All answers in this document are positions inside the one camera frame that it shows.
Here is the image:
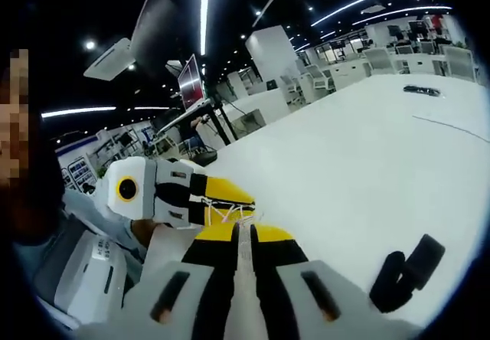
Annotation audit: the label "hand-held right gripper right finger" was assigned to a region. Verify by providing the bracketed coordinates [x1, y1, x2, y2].
[250, 223, 419, 340]

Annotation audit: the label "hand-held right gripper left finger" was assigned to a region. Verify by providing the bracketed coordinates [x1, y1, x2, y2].
[73, 222, 240, 340]

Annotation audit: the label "white wired earphones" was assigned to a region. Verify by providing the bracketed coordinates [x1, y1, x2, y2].
[201, 197, 266, 241]

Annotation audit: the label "black Velcro strap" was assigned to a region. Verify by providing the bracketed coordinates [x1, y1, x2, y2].
[369, 234, 446, 313]

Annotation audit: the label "person's left hand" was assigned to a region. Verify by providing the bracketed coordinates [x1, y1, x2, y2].
[130, 220, 158, 247]

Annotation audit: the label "black round floor base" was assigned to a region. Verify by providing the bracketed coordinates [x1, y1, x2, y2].
[190, 150, 219, 167]

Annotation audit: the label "person's head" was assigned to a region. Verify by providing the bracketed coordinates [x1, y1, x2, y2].
[0, 67, 67, 247]

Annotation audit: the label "white chest device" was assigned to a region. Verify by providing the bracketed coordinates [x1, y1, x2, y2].
[53, 232, 129, 324]

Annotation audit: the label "white ceiling air conditioner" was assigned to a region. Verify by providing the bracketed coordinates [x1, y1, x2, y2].
[83, 37, 133, 80]

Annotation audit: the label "person's torso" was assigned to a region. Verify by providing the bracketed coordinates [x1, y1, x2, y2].
[13, 217, 83, 318]

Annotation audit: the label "dark hanging ceiling panel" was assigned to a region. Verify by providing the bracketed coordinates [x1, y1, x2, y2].
[129, 0, 181, 79]

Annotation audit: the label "wide white square pillar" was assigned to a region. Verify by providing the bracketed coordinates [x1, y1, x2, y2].
[244, 25, 303, 84]

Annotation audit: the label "row of white office desks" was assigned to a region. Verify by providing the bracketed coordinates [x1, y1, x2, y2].
[325, 54, 479, 84]

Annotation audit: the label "group of white office chairs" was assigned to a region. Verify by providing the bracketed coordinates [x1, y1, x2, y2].
[279, 44, 478, 96]

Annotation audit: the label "black flat device on table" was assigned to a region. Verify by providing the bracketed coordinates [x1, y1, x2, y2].
[403, 84, 441, 98]

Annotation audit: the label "wall photo board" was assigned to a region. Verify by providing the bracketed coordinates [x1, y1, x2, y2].
[60, 155, 96, 191]

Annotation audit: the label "black frame standing desk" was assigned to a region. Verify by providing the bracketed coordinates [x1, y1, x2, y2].
[156, 100, 240, 152]

